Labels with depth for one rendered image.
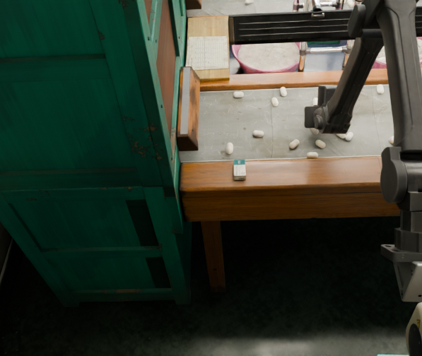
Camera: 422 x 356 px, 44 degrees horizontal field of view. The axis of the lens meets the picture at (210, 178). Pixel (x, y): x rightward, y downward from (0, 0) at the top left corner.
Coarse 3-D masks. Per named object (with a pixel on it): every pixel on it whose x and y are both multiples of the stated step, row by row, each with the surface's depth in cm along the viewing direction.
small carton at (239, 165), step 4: (236, 160) 152; (240, 160) 152; (244, 160) 152; (236, 164) 152; (240, 164) 152; (244, 164) 151; (236, 168) 151; (240, 168) 151; (244, 168) 151; (236, 172) 150; (240, 172) 150; (244, 172) 150; (236, 176) 149; (240, 176) 149; (244, 176) 149
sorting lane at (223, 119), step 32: (224, 96) 174; (256, 96) 173; (288, 96) 173; (384, 96) 170; (224, 128) 166; (256, 128) 165; (288, 128) 164; (352, 128) 163; (384, 128) 162; (192, 160) 159; (224, 160) 158
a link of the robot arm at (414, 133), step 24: (384, 0) 98; (408, 0) 98; (384, 24) 99; (408, 24) 96; (408, 48) 95; (408, 72) 93; (408, 96) 92; (408, 120) 91; (408, 144) 89; (384, 168) 92; (384, 192) 92
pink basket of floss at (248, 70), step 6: (234, 48) 186; (234, 54) 182; (240, 66) 186; (246, 66) 178; (288, 66) 177; (294, 66) 180; (246, 72) 184; (252, 72) 180; (258, 72) 179; (264, 72) 178; (270, 72) 176; (276, 72) 178; (282, 72) 179
